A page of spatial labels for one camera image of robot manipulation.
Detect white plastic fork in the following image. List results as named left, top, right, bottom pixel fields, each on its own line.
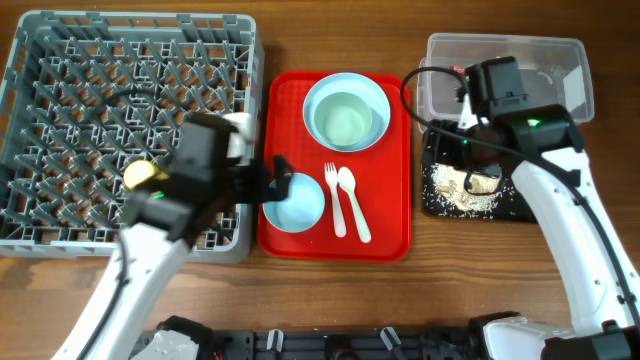
left=324, top=162, right=346, bottom=238

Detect yellow plastic cup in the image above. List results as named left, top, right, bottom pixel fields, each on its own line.
left=123, top=160, right=169, bottom=191

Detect red plastic tray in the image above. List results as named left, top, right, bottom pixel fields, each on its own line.
left=257, top=71, right=412, bottom=262

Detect rice and food scraps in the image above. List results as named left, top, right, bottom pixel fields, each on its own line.
left=427, top=164, right=506, bottom=213

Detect light blue plate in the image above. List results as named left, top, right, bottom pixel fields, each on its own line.
left=302, top=73, right=391, bottom=152

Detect green bowl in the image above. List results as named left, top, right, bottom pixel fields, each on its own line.
left=312, top=92, right=373, bottom=148

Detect red snack wrapper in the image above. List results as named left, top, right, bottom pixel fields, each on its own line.
left=449, top=66, right=465, bottom=77

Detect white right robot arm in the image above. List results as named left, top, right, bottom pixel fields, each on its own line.
left=427, top=56, right=639, bottom=359

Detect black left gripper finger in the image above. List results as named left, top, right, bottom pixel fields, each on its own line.
left=261, top=155, right=294, bottom=183
left=259, top=180, right=290, bottom=203

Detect light blue bowl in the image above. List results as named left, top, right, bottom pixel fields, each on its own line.
left=262, top=173, right=325, bottom=233

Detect white plastic spoon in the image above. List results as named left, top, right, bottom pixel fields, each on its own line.
left=338, top=167, right=372, bottom=243

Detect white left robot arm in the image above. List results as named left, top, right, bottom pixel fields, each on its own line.
left=55, top=112, right=293, bottom=359

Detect clear plastic bin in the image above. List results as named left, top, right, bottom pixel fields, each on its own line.
left=415, top=33, right=595, bottom=124

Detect grey dishwasher rack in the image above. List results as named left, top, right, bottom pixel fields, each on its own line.
left=1, top=11, right=265, bottom=258

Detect black plastic bin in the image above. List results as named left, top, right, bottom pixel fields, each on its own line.
left=421, top=130, right=536, bottom=223

